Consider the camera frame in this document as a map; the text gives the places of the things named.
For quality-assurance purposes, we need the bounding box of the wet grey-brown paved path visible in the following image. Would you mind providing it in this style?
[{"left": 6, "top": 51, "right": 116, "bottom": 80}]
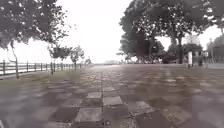
[{"left": 0, "top": 63, "right": 224, "bottom": 128}]

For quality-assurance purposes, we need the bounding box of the row of large dark trees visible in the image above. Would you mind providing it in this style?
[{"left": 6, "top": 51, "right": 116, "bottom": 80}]
[{"left": 116, "top": 0, "right": 224, "bottom": 65}]

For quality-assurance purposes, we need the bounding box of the grass strip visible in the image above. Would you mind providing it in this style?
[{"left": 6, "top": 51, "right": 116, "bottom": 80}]
[{"left": 0, "top": 68, "right": 84, "bottom": 90}]

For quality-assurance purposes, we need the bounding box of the dark wooden fence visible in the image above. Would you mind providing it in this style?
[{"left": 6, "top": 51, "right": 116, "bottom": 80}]
[{"left": 0, "top": 59, "right": 84, "bottom": 77}]

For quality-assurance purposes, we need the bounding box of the large leaning tree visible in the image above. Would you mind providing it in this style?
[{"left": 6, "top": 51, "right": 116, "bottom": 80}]
[{"left": 0, "top": 0, "right": 69, "bottom": 80}]

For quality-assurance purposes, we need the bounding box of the building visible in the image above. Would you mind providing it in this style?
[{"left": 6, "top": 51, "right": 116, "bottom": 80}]
[{"left": 205, "top": 34, "right": 224, "bottom": 64}]

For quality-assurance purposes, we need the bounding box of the white post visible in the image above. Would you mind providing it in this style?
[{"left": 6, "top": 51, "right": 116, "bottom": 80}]
[{"left": 187, "top": 51, "right": 194, "bottom": 68}]

